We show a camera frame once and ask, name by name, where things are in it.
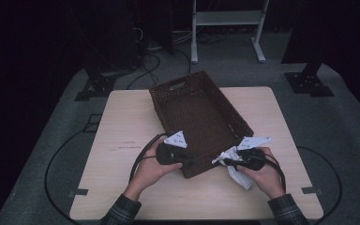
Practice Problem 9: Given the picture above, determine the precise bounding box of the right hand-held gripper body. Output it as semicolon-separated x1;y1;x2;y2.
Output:
236;136;272;172

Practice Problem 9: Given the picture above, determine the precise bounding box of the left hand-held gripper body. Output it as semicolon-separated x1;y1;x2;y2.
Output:
156;130;189;166

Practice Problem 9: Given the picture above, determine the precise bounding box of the white knitted cloth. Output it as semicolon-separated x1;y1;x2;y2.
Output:
211;145;255;191

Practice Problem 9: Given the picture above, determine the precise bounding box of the brown woven basket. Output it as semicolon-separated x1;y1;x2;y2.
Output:
148;70;255;180

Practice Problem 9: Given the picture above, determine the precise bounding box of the person's right hand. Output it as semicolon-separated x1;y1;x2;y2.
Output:
236;146;286;200

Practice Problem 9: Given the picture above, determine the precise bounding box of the person's left hand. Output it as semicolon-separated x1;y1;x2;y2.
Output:
123;139;184;203

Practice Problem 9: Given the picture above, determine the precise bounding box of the black tape strip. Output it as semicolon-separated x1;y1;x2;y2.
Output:
67;187;89;199
301;186;323;195

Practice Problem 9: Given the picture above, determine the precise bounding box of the black tape square outline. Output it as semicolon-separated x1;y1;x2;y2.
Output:
83;113;103;133

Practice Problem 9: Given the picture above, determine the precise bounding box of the black stand base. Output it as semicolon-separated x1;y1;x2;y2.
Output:
74;67;117;102
283;60;335;98

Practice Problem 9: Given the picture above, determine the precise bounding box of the white metal stand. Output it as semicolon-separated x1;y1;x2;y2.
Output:
190;0;270;65

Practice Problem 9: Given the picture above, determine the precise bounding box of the right hand-held gripper cable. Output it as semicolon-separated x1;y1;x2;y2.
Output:
262;153;288;192

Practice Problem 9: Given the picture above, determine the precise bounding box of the tangle of black cables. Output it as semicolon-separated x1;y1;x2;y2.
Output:
126;26;229;91

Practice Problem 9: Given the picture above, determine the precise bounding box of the black floor cable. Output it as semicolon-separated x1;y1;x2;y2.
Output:
295;145;344;225
44;128;87;225

